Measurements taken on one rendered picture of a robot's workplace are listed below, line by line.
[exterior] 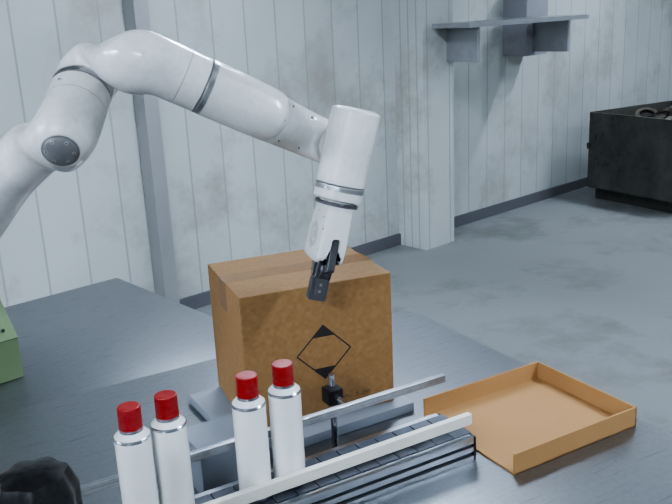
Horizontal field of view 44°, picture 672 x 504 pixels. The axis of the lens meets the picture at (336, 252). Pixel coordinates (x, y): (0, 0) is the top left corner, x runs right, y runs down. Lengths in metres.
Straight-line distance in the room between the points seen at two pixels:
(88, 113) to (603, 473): 1.03
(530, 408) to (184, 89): 0.91
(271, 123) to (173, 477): 0.56
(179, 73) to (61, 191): 3.06
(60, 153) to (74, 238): 3.04
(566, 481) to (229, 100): 0.83
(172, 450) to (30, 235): 3.13
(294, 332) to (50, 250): 2.92
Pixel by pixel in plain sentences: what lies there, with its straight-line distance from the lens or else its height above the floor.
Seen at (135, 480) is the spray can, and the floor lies 0.98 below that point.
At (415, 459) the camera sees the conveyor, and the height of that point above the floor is 0.88.
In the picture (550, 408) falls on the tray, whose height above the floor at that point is 0.83.
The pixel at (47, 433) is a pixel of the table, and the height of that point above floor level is 0.83.
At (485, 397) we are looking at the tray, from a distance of 1.74.
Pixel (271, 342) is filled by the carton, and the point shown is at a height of 1.02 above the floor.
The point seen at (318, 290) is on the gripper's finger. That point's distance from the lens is 1.43.
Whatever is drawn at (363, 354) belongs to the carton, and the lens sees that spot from 1.61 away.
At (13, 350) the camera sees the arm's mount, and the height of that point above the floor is 0.90.
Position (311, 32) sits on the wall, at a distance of 5.16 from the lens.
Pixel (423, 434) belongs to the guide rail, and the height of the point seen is 0.91.
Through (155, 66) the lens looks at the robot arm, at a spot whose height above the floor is 1.53.
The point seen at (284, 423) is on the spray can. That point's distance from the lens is 1.31.
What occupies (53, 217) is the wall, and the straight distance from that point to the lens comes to 4.33.
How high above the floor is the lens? 1.60
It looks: 16 degrees down
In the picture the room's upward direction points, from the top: 3 degrees counter-clockwise
